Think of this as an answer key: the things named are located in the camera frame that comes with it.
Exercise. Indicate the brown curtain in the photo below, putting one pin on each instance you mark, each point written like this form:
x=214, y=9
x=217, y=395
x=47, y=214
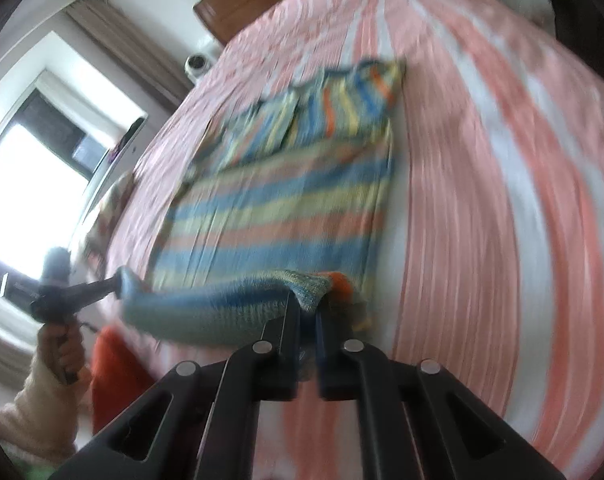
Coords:
x=139, y=55

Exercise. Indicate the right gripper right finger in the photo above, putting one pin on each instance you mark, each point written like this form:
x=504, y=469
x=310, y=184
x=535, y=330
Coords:
x=392, y=409

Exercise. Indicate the cream sleeve forearm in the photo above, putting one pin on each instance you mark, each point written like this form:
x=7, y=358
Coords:
x=40, y=425

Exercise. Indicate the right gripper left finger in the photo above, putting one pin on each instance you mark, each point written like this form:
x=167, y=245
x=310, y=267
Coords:
x=230, y=394

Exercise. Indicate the pink striped bed cover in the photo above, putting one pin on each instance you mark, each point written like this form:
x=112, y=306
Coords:
x=491, y=256

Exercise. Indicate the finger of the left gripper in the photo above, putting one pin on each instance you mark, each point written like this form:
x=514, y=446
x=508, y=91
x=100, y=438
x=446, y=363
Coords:
x=77, y=297

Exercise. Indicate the person's left hand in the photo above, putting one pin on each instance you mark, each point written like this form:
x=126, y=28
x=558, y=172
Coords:
x=60, y=346

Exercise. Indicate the striped knit sweater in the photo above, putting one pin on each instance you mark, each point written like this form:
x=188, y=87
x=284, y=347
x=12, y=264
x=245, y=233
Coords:
x=287, y=201

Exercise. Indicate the window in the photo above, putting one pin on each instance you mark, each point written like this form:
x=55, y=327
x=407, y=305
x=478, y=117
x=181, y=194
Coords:
x=55, y=147

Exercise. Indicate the orange stool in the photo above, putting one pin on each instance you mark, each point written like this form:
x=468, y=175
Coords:
x=118, y=378

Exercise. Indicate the striped pillow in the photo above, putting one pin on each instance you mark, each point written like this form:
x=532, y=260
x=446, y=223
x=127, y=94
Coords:
x=101, y=221

